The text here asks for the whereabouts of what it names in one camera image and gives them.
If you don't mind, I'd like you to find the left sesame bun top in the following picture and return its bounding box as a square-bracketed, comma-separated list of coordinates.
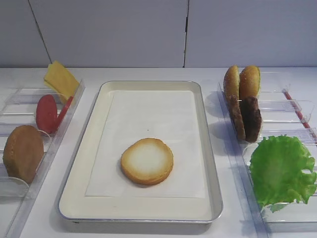
[223, 65, 240, 102]

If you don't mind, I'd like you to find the front yellow cheese slice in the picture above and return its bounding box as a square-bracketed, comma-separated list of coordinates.
[44, 63, 80, 98]

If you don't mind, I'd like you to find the brown bun in left rack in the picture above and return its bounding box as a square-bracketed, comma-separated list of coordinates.
[2, 125, 44, 184]

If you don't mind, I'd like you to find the clear acrylic rack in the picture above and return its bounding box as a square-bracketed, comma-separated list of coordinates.
[217, 72, 317, 238]
[0, 82, 85, 238]

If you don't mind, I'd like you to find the green lettuce leaf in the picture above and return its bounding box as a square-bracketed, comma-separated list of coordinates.
[249, 135, 317, 208]

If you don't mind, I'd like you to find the yellow cheese slice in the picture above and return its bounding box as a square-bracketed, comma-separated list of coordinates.
[44, 60, 75, 105]
[44, 63, 80, 98]

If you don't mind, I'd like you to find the red tomato slice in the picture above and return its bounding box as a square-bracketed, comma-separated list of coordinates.
[36, 94, 57, 134]
[54, 96, 73, 130]

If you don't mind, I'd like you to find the right dark meat patty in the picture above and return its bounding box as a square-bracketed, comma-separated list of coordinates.
[240, 96, 262, 143]

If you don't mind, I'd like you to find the left brown meat patty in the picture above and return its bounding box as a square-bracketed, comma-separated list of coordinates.
[228, 95, 246, 140]

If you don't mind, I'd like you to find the right red tomato slice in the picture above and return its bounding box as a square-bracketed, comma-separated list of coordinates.
[54, 96, 73, 130]

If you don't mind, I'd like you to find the left clear acrylic rack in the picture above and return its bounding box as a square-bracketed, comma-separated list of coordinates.
[0, 82, 85, 238]

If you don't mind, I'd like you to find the right clear acrylic rack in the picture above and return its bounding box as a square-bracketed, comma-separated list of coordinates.
[217, 72, 317, 238]

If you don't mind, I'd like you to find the toasted bottom bun slice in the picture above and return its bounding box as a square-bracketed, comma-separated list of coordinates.
[120, 138, 174, 185]

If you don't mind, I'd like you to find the left red tomato slice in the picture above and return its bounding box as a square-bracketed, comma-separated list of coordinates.
[36, 94, 57, 134]

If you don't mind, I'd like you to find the rear yellow cheese slice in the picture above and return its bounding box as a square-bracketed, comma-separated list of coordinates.
[44, 60, 75, 105]

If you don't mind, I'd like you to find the sesame bun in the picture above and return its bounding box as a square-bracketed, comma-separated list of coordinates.
[223, 65, 240, 102]
[239, 65, 261, 100]

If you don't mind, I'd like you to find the white parchment paper sheet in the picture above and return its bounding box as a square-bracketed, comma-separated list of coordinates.
[86, 90, 205, 198]

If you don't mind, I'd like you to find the right sesame bun top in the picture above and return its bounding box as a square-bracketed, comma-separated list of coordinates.
[239, 65, 261, 100]

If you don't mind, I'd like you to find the metal baking tray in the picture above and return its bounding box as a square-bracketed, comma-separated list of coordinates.
[58, 81, 223, 224]

